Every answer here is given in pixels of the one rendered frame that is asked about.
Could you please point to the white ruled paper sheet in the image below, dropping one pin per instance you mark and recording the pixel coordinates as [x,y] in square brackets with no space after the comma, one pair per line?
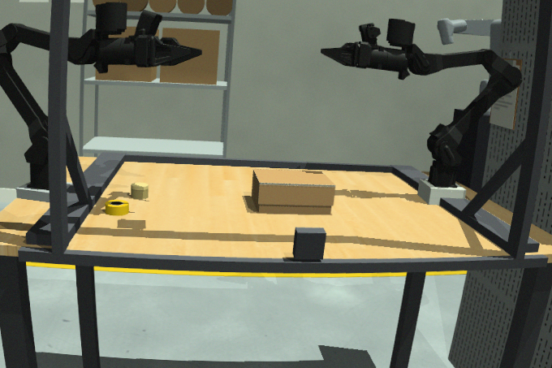
[503,110]

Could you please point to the brown cardboard box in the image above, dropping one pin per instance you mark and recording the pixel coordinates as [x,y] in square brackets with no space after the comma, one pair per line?
[292,192]

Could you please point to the yellow roll of tape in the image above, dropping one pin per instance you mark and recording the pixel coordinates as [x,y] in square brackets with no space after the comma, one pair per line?
[117,207]

